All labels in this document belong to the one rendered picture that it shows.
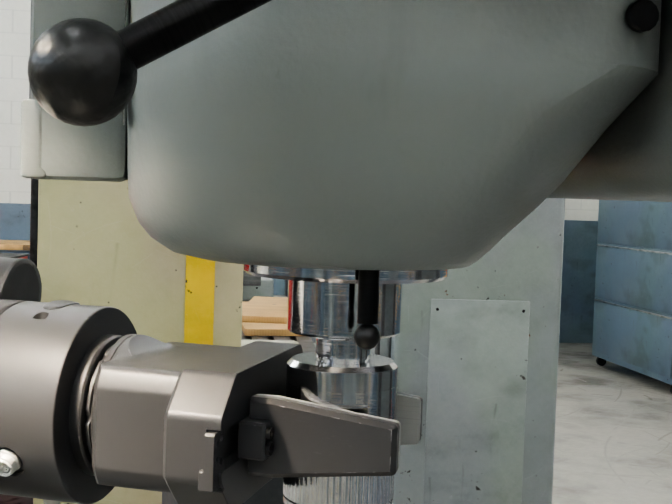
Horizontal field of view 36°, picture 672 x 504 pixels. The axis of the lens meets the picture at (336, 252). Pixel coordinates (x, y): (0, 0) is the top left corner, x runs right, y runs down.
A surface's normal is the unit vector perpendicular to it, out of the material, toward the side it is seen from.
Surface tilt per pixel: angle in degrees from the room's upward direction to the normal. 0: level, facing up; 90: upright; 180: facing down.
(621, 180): 135
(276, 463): 90
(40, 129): 90
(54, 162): 90
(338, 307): 90
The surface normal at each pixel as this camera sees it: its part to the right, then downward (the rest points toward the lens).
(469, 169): 0.21, 0.55
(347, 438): -0.25, 0.04
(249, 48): -0.13, 0.35
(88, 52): 0.29, -0.22
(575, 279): 0.16, 0.06
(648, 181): -0.72, 0.69
